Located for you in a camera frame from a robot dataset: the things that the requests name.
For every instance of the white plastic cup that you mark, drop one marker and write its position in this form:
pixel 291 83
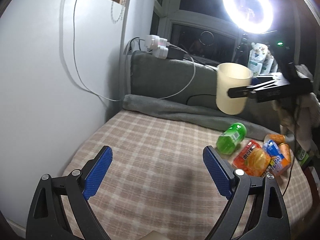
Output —
pixel 231 87

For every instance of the copper paper cup front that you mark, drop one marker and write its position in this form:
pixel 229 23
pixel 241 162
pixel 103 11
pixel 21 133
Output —
pixel 285 150

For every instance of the gloved right hand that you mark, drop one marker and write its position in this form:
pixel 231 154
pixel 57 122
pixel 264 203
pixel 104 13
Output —
pixel 303 122

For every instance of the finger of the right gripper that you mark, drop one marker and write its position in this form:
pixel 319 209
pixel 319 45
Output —
pixel 268 79
pixel 238 92

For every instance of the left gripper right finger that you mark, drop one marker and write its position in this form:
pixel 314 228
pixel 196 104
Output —
pixel 268 218

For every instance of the grey sofa back cushion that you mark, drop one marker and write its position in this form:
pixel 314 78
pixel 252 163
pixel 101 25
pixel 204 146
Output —
pixel 190 84

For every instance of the grey rolled blanket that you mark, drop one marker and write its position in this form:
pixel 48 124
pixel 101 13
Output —
pixel 187 112

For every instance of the blue orange printed cup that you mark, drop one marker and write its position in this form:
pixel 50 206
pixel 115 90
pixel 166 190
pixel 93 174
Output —
pixel 278 163

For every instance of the red orange printed cup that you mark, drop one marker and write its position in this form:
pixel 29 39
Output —
pixel 252 159

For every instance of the bright ring light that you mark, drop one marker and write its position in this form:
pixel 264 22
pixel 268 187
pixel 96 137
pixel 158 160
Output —
pixel 252 16

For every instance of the white window frame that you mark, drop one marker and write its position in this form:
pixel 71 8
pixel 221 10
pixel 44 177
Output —
pixel 200 27

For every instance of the black power adapter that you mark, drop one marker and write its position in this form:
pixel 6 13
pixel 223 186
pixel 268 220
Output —
pixel 175 53

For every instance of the black tripod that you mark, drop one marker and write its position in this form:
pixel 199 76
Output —
pixel 242 51

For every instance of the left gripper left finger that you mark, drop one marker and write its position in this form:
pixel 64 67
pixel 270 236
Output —
pixel 47 218

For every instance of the copper paper cup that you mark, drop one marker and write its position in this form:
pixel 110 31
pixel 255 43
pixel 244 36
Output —
pixel 277 138
pixel 285 150

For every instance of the white power strip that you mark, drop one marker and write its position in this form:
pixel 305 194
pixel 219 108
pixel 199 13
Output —
pixel 157 45

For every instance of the copper paper cup rear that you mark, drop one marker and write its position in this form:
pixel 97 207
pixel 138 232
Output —
pixel 277 138

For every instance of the green plastic cup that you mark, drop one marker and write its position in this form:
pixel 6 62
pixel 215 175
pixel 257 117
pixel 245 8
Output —
pixel 231 138

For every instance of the green paper shopping bag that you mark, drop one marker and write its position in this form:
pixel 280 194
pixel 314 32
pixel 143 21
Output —
pixel 303 157

